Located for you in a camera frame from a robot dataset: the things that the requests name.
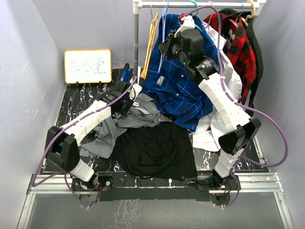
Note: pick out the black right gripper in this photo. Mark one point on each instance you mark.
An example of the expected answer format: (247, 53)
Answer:
(169, 42)

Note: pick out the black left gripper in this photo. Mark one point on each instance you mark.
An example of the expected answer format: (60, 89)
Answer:
(123, 112)

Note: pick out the grey shirt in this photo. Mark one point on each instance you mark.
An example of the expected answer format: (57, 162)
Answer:
(143, 113)

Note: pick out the light blue wire hanger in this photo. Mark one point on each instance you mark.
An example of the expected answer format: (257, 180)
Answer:
(163, 33)

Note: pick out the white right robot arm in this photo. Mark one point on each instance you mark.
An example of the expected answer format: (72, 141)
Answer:
(240, 127)

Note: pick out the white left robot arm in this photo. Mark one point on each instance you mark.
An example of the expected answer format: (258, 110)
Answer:
(62, 144)

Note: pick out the teal plastic hanger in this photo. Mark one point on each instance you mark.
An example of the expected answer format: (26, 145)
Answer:
(196, 6)

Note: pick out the yellow plastic hanger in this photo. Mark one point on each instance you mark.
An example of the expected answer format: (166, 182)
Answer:
(152, 33)

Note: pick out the red black plaid shirt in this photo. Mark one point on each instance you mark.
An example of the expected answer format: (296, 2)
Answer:
(239, 51)

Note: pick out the blue plaid shirt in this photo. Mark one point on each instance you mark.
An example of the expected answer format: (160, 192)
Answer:
(175, 93)

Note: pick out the black shirt on table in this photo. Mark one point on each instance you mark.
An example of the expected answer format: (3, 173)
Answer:
(163, 151)

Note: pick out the beige wooden hanger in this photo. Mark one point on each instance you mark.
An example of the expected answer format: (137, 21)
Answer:
(249, 15)

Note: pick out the blue stapler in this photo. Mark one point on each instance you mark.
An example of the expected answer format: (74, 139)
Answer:
(125, 73)

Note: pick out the orange small object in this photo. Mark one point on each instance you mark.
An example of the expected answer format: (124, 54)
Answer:
(143, 75)

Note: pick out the yellow framed whiteboard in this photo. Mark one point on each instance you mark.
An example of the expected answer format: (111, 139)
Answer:
(88, 66)

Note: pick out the metal clothes rack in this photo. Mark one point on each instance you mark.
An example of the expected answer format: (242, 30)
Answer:
(139, 4)

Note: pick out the black hanging garment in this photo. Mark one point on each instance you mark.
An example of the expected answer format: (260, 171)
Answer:
(257, 53)

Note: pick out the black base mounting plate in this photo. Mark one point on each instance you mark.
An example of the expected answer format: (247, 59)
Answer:
(111, 187)

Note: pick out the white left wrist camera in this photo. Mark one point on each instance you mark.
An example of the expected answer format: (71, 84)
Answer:
(134, 92)

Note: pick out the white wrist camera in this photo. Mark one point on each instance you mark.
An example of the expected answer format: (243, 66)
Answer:
(134, 92)
(188, 23)

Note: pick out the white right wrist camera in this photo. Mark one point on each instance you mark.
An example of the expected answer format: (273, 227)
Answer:
(188, 23)

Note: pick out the aluminium frame rail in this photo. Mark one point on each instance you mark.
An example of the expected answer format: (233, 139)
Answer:
(260, 204)

